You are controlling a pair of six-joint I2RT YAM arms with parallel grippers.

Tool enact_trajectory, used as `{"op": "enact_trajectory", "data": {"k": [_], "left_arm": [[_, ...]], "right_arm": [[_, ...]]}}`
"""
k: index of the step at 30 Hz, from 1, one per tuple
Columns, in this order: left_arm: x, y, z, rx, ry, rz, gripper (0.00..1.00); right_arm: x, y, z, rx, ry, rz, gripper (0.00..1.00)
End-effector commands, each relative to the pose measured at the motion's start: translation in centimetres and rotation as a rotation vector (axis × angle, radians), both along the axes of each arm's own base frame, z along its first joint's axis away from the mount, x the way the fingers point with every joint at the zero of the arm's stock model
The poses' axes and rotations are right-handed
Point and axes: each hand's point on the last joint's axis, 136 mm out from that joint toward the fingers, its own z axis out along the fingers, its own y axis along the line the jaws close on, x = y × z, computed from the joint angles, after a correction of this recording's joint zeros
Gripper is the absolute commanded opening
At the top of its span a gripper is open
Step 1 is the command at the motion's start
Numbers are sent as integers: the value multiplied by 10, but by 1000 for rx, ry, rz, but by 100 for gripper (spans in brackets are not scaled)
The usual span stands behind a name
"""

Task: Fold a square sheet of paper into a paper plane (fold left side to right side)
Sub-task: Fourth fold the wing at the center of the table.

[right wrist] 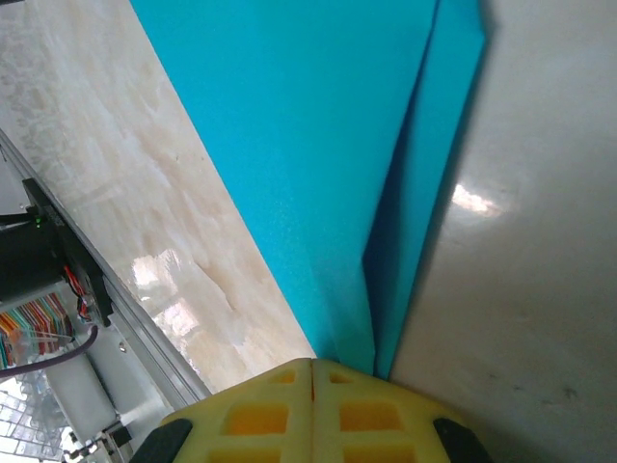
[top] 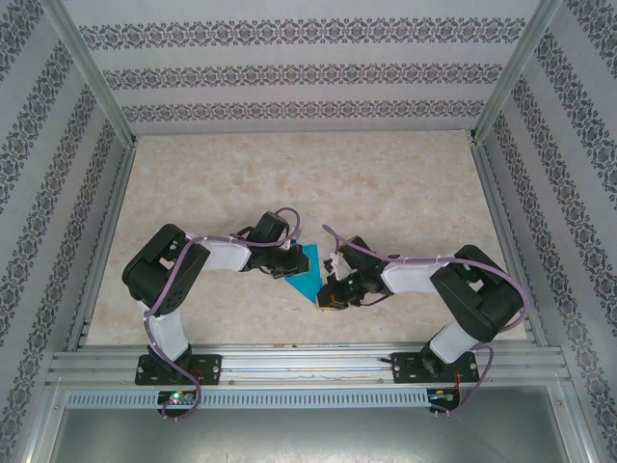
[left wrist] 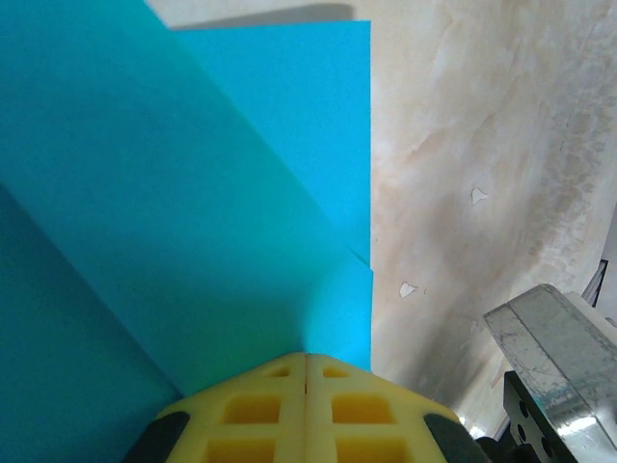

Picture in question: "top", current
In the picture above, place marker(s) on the blue paper sheet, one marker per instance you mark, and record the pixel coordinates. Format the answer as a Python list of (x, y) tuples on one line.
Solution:
[(308, 277)]

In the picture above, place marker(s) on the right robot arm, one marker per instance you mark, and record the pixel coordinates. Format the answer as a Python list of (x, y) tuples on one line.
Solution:
[(410, 280)]

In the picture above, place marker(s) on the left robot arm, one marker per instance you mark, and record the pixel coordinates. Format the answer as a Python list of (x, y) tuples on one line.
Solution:
[(226, 255)]

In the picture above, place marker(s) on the grey metal sheet panel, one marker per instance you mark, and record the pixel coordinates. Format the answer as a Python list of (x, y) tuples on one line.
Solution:
[(308, 439)]

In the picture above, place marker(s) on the wide grooved aluminium rail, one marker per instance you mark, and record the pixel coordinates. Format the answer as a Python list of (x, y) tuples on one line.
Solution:
[(308, 362)]

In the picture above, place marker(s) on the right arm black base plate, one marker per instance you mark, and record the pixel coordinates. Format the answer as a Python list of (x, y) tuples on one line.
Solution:
[(405, 369)]

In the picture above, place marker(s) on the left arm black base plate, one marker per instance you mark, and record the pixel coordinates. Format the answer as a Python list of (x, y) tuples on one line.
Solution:
[(212, 369)]

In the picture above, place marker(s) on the aluminium side rail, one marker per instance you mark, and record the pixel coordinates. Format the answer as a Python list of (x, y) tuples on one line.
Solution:
[(510, 241), (103, 241)]

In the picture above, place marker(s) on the aluminium frame post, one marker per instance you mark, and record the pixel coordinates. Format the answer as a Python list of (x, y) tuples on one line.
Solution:
[(510, 72), (96, 72)]

